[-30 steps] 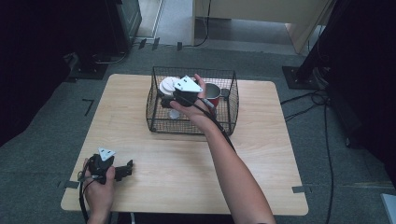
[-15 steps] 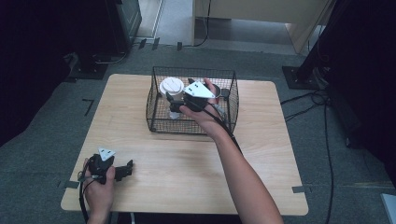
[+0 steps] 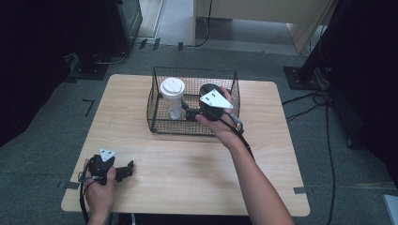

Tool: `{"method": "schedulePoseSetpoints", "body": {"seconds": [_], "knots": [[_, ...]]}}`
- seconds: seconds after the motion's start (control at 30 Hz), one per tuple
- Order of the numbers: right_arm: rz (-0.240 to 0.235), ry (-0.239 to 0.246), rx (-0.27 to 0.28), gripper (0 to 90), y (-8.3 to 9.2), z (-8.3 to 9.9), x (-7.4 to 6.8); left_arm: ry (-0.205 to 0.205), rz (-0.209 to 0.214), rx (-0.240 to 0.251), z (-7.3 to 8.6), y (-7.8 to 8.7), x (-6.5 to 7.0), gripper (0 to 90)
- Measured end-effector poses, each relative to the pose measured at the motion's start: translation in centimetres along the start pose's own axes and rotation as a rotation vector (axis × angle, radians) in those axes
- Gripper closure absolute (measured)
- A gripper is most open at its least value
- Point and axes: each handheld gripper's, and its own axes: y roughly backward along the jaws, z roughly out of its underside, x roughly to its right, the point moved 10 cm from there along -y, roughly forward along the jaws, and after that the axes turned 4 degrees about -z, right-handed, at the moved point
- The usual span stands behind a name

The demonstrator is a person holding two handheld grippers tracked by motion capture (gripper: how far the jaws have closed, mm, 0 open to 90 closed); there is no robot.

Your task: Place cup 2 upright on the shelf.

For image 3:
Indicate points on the beige cabinet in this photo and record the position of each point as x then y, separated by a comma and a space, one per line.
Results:
266, 9

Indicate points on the person's right hand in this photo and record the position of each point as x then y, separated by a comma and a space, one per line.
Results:
223, 129

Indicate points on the black angled floor tape mark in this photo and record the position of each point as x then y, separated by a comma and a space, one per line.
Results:
89, 106

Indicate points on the black floor tape strip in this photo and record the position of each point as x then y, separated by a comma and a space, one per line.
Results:
180, 46
156, 43
143, 43

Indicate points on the white lidded cup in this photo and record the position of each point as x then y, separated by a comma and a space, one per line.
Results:
172, 87

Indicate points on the black cabinet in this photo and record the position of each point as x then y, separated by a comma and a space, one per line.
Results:
125, 22

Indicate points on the black stand base plate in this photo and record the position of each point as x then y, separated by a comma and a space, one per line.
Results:
89, 73
297, 79

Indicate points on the dark curtain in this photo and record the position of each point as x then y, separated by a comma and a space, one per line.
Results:
31, 62
366, 78

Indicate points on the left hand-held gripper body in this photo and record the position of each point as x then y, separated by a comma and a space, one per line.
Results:
100, 167

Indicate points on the white flat object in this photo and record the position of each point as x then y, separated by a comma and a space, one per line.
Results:
391, 209

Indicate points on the person's left hand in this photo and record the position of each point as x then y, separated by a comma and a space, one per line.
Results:
100, 197

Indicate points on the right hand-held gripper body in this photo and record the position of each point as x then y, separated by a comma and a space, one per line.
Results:
214, 104

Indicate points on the grey tape strip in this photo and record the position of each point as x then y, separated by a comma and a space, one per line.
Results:
301, 190
72, 185

